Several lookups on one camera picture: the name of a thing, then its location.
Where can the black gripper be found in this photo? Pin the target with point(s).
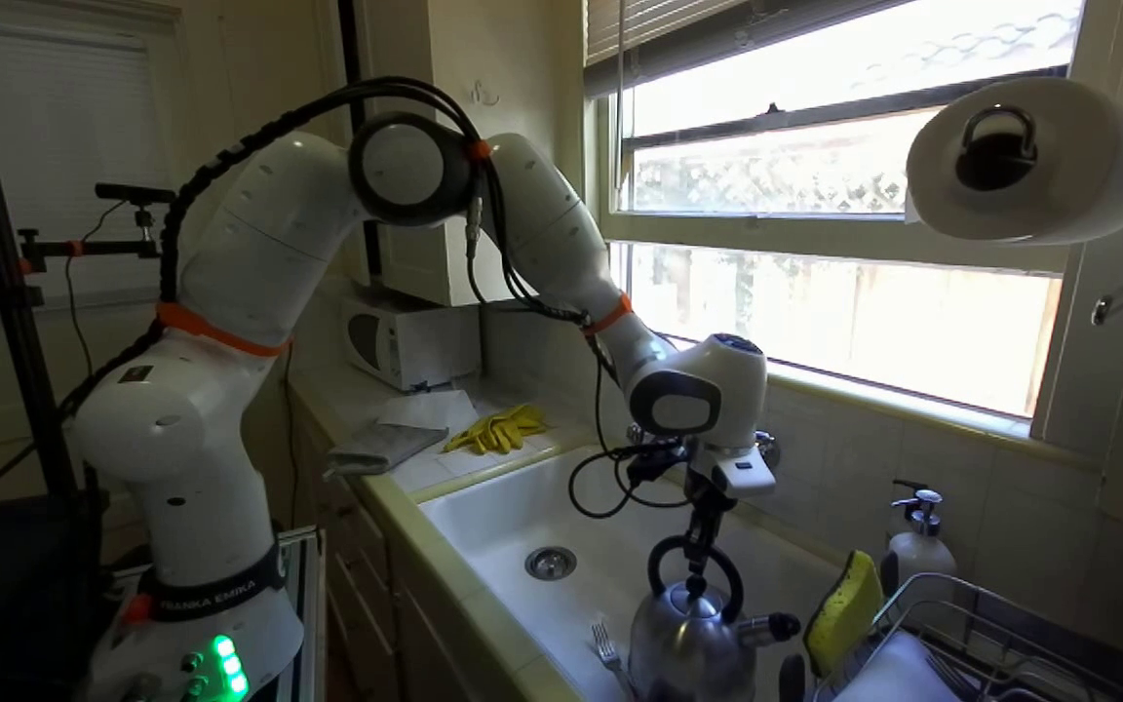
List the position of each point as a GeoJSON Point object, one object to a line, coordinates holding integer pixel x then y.
{"type": "Point", "coordinates": [711, 488]}

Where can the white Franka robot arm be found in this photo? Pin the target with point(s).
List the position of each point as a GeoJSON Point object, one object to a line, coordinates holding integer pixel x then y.
{"type": "Point", "coordinates": [250, 245]}

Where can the metal sink drain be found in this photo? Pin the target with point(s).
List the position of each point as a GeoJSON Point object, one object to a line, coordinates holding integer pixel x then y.
{"type": "Point", "coordinates": [551, 562]}

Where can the white kitchen sink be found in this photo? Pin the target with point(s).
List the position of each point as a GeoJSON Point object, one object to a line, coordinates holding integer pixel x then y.
{"type": "Point", "coordinates": [506, 520]}

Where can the white soap dispenser bottle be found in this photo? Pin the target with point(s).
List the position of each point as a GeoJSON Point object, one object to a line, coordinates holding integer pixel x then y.
{"type": "Point", "coordinates": [912, 552]}

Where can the white cloth in rack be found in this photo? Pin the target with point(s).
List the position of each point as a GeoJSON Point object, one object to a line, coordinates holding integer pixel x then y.
{"type": "Point", "coordinates": [898, 668]}

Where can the white framed window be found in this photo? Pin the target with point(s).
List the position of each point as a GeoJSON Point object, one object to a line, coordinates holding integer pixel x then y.
{"type": "Point", "coordinates": [848, 260]}

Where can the dish drying rack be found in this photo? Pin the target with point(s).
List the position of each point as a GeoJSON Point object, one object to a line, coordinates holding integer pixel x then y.
{"type": "Point", "coordinates": [1042, 648]}

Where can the cream base cabinets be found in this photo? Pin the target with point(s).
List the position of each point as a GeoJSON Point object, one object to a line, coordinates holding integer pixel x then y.
{"type": "Point", "coordinates": [353, 572]}

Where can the white microwave oven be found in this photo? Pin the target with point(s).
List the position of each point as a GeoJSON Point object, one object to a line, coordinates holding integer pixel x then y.
{"type": "Point", "coordinates": [410, 340]}

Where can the white window blind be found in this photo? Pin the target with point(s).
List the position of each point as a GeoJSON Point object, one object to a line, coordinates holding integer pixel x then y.
{"type": "Point", "coordinates": [664, 31]}

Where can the white paper towel roll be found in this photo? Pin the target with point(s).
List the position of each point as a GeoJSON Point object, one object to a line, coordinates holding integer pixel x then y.
{"type": "Point", "coordinates": [1052, 159]}

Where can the black camera stand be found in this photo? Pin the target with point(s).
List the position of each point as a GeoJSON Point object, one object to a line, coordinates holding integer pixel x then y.
{"type": "Point", "coordinates": [1, 260]}

